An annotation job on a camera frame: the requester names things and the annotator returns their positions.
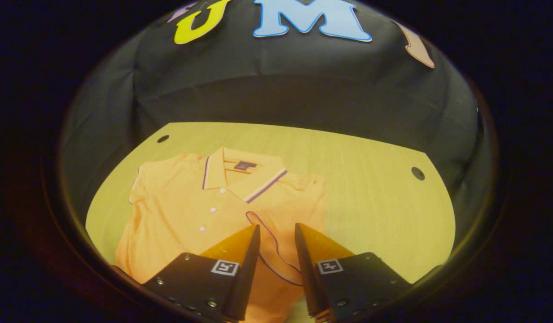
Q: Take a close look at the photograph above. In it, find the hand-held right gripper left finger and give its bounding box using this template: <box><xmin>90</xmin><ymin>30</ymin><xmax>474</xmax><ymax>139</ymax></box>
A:
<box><xmin>142</xmin><ymin>224</ymin><xmax>262</xmax><ymax>323</ymax></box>

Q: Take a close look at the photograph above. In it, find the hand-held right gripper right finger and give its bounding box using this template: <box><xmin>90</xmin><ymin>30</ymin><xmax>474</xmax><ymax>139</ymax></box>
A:
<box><xmin>294</xmin><ymin>223</ymin><xmax>413</xmax><ymax>323</ymax></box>

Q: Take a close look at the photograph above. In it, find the black backdrop cloth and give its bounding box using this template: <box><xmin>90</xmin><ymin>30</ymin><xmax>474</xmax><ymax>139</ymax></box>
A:
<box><xmin>59</xmin><ymin>0</ymin><xmax>495</xmax><ymax>270</ymax></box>

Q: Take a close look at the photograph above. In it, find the orange T-shirt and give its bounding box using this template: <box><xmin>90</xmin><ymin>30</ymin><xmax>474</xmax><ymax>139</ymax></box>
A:
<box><xmin>115</xmin><ymin>147</ymin><xmax>327</xmax><ymax>323</ymax></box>

